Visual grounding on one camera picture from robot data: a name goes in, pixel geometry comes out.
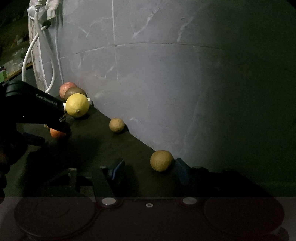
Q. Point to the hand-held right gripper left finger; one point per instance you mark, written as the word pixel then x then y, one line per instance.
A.
pixel 116 170

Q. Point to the white stick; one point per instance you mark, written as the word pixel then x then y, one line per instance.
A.
pixel 90 101

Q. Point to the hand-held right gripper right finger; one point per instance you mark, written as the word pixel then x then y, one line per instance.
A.
pixel 182 171

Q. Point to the brown kiwi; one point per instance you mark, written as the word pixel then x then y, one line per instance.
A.
pixel 75 92

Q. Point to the red apple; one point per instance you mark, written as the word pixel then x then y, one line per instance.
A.
pixel 66 89

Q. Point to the yellow lemon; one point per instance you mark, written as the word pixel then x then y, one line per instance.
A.
pixel 77 104

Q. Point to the green box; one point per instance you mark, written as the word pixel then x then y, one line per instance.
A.
pixel 2 75

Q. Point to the small reddish orange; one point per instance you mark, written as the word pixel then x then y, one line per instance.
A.
pixel 56 134

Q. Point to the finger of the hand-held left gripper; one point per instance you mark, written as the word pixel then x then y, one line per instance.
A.
pixel 64 127
pixel 34 139

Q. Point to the small brown round fruit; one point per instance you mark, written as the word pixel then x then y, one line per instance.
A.
pixel 116 125
pixel 161 160

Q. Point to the white rag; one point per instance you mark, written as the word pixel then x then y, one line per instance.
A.
pixel 52 9

